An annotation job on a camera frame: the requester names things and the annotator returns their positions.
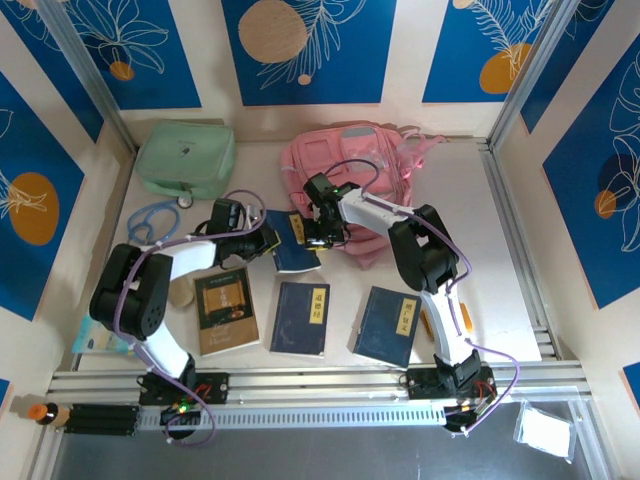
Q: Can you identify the navy book yellow label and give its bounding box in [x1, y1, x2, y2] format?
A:
[264, 208, 324, 275]
[351, 285, 424, 370]
[269, 281, 332, 359]

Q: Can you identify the pink student backpack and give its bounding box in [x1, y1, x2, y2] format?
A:
[278, 124, 447, 271]

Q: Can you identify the brown book gold cover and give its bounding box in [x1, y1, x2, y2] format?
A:
[193, 266, 262, 358]

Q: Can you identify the yellow orange box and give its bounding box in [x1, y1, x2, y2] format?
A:
[420, 302, 474, 342]

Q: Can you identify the clear plastic bag white packet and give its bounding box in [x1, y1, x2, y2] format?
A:
[514, 399, 576, 459]

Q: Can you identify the blue stethoscope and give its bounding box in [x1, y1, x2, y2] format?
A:
[124, 192, 196, 247]

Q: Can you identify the beige round roll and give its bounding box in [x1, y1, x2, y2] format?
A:
[168, 280, 195, 310]

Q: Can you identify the mint green zip pouch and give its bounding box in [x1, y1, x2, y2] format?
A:
[133, 122, 239, 200]

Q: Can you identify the teal tissue packet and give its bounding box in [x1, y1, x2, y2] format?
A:
[71, 314, 136, 357]

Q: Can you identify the black ribbed block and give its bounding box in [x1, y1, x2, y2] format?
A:
[63, 403, 141, 436]

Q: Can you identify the brown bottle orange cap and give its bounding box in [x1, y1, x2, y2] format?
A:
[27, 402, 71, 427]

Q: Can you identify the aluminium mounting rail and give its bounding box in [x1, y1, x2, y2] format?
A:
[47, 362, 594, 407]

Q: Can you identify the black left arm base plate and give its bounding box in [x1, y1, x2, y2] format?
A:
[138, 372, 231, 406]

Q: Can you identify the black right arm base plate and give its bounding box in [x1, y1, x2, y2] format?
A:
[407, 368, 499, 401]

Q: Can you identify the grey slotted cable duct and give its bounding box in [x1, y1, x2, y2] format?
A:
[134, 403, 449, 431]

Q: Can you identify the aluminium side rail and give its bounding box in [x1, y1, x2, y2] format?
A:
[482, 137, 564, 361]

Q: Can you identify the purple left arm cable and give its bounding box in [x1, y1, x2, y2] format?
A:
[113, 188, 269, 449]

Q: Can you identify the aluminium frame post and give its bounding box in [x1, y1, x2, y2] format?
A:
[485, 0, 587, 154]
[35, 0, 140, 155]

